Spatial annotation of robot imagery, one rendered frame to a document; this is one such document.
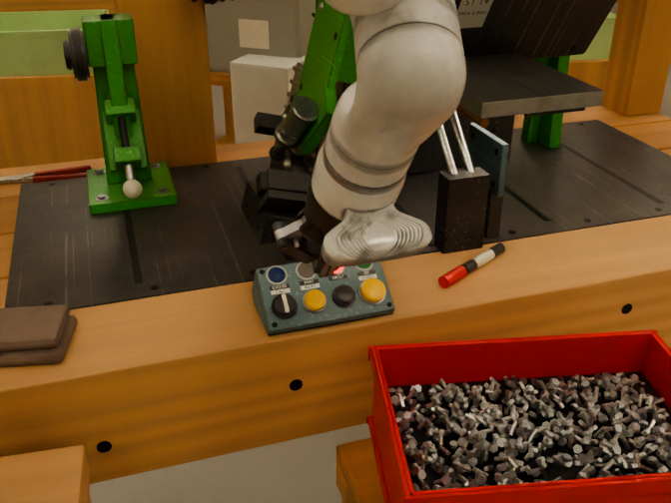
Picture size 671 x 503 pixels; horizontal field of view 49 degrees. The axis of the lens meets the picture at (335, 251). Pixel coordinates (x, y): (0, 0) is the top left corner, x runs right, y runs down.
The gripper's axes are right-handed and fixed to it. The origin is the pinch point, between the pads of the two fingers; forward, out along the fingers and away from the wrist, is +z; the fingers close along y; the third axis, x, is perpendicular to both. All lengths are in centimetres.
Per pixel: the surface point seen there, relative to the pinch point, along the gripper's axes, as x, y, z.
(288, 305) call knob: 0.7, 3.0, 8.6
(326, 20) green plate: -36.4, -10.3, 4.3
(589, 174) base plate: -21, -57, 28
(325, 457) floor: -3, -23, 125
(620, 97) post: -48, -87, 45
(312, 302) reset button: 0.8, 0.3, 8.6
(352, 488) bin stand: 20.8, 0.4, 11.9
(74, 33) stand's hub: -48, 21, 16
